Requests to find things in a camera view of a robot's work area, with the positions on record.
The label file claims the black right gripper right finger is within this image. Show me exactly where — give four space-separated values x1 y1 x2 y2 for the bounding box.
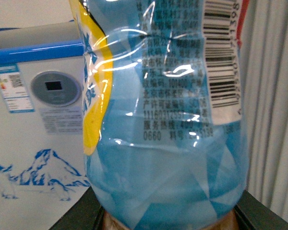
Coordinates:
234 191 288 230

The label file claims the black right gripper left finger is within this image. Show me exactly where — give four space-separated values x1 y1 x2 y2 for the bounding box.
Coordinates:
50 187 103 230

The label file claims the blue labelled drink bottle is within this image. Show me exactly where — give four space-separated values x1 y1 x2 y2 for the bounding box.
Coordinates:
70 0 248 230

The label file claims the white chest freezer blue rim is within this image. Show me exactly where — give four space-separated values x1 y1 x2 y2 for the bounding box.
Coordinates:
0 22 89 230

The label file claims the grey text notice sticker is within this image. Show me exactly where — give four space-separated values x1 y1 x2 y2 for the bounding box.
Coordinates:
39 106 83 135

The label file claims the grey oval control panel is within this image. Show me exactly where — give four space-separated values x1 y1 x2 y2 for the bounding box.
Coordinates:
31 71 81 107

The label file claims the white pleated curtain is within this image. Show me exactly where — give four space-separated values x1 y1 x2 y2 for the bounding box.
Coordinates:
240 0 288 222

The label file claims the blue energy label sticker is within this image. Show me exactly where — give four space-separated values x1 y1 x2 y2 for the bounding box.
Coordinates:
0 63 35 114

